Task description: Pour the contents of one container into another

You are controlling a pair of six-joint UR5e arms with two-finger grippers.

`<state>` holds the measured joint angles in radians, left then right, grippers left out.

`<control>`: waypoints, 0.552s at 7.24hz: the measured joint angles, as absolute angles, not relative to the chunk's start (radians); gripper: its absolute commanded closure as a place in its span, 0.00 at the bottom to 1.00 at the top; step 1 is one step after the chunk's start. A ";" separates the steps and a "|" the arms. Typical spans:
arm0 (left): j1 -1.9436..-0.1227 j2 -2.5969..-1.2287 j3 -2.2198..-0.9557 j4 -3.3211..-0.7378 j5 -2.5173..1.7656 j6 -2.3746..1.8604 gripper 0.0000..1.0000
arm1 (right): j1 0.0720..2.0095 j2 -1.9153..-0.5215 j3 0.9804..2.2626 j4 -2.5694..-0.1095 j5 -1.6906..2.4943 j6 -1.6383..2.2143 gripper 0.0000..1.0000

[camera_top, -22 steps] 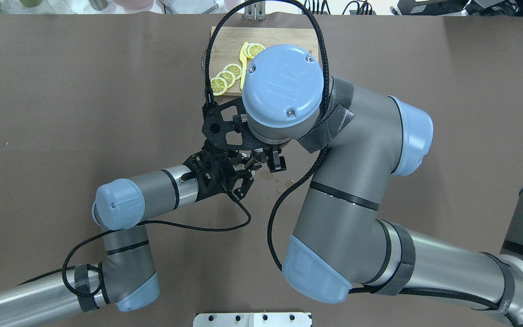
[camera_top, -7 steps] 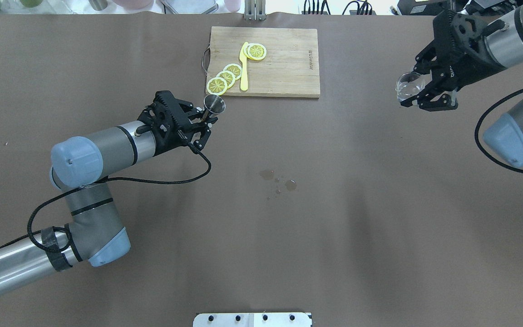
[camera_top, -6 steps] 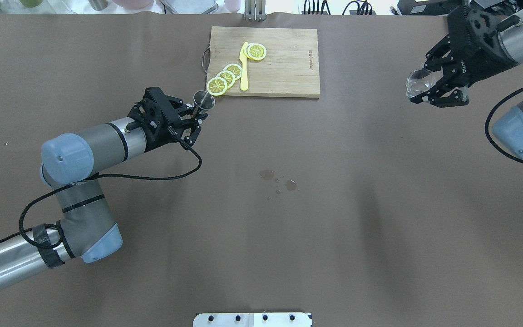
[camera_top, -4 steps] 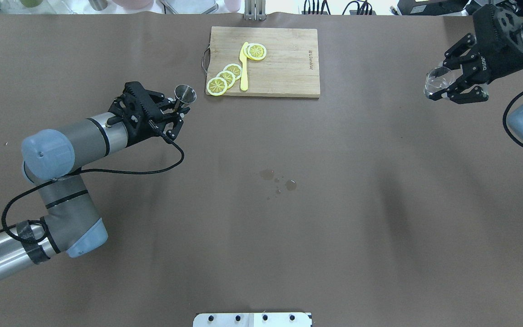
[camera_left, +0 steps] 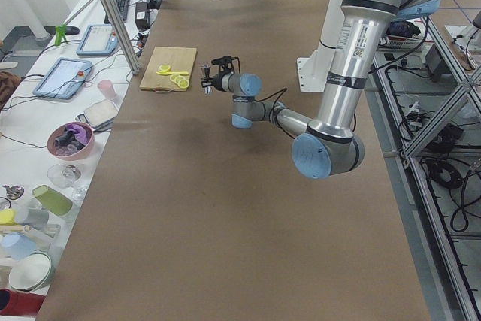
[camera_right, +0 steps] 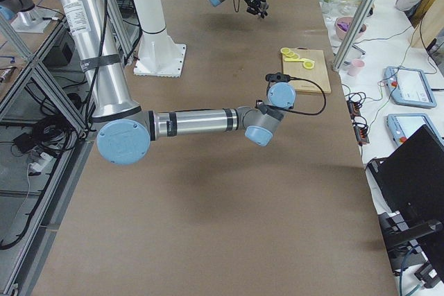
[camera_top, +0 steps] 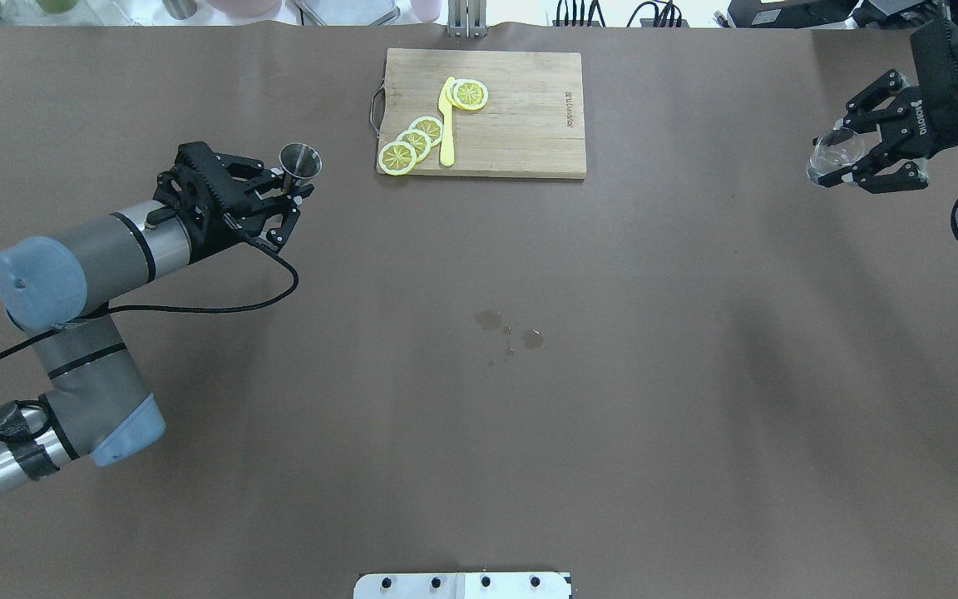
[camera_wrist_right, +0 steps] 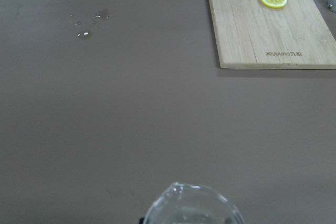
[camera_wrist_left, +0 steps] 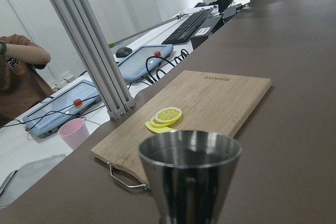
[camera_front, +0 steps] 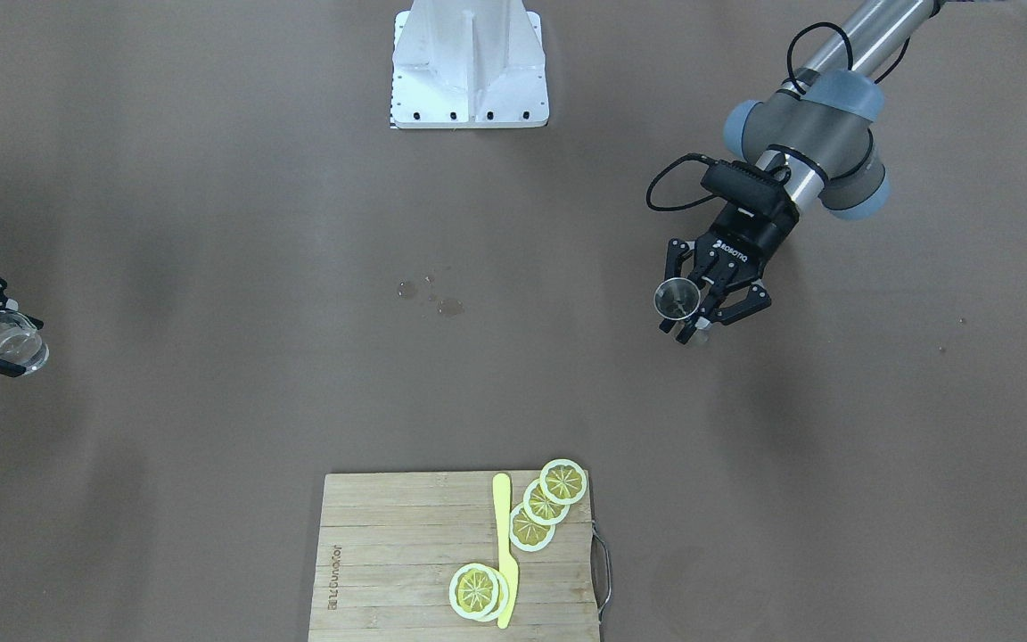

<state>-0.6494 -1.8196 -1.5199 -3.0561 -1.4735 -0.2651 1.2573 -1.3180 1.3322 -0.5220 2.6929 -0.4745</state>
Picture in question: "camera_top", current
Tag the steel double jigger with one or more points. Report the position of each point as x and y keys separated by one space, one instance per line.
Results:
x=300 y=163

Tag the yellow plastic knife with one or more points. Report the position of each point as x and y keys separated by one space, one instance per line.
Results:
x=446 y=149

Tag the lemon slice under pair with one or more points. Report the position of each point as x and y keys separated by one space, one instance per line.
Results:
x=449 y=92

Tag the bamboo cutting board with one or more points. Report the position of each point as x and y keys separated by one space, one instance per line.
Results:
x=532 y=127

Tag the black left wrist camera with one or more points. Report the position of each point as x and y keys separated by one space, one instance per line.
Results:
x=196 y=162

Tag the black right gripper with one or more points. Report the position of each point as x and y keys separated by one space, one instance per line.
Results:
x=942 y=106

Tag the aluminium frame post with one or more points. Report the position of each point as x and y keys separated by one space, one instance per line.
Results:
x=467 y=19

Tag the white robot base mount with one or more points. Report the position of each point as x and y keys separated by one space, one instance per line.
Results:
x=464 y=585

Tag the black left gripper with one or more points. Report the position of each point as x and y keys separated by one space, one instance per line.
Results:
x=214 y=218

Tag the lemon slice near knife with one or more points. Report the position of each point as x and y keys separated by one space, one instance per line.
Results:
x=431 y=126

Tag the lemon slice top pair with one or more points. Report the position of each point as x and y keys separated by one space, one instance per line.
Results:
x=472 y=94

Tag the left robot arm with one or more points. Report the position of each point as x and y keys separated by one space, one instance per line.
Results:
x=61 y=291

